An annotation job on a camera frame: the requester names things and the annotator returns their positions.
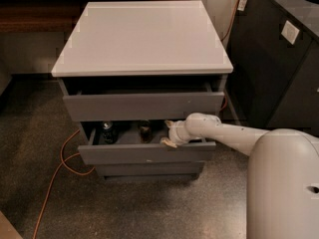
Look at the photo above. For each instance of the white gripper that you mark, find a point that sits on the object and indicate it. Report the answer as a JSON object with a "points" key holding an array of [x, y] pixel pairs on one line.
{"points": [[174, 132]]}

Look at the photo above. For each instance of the orange soda can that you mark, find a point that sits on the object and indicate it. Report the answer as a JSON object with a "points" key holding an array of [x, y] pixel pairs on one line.
{"points": [[145, 131]]}

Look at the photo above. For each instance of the grey drawer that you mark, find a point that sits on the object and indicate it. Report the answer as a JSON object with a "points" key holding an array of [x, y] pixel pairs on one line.
{"points": [[154, 106], [129, 149], [150, 169]]}

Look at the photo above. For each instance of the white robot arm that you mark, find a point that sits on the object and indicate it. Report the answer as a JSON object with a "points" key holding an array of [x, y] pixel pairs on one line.
{"points": [[282, 200]]}

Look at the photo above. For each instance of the grey bottom drawer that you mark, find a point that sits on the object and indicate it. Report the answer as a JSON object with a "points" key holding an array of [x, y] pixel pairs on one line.
{"points": [[150, 169]]}

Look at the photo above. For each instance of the dark blue soda can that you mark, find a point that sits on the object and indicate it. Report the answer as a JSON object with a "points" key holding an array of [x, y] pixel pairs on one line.
{"points": [[109, 131]]}

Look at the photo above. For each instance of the grey drawer cabinet white top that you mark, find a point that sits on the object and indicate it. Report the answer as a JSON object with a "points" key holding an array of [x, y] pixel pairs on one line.
{"points": [[141, 48]]}

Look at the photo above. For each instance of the grey top drawer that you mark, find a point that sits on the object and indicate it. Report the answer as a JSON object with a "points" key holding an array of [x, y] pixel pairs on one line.
{"points": [[154, 106]]}

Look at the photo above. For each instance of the black side cabinet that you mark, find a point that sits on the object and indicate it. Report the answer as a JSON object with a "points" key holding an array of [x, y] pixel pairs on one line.
{"points": [[275, 84]]}

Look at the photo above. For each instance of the dark wooden bench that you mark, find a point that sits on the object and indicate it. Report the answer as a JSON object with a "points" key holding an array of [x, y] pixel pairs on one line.
{"points": [[25, 16]]}

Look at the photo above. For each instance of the white tag on cable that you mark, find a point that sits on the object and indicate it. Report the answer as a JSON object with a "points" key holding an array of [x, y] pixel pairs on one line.
{"points": [[241, 5]]}

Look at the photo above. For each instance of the white wall socket plate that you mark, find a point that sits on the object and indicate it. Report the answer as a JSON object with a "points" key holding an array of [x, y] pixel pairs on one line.
{"points": [[290, 32]]}

